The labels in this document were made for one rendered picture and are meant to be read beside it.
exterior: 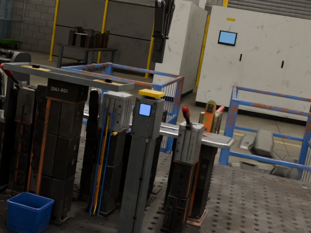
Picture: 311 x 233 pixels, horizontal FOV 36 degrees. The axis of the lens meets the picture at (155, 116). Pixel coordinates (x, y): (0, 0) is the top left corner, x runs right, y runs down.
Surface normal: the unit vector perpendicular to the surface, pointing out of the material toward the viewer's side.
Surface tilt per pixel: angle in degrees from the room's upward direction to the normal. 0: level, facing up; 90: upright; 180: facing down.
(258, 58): 90
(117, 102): 90
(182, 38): 90
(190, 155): 90
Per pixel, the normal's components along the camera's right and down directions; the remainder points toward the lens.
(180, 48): -0.24, 0.13
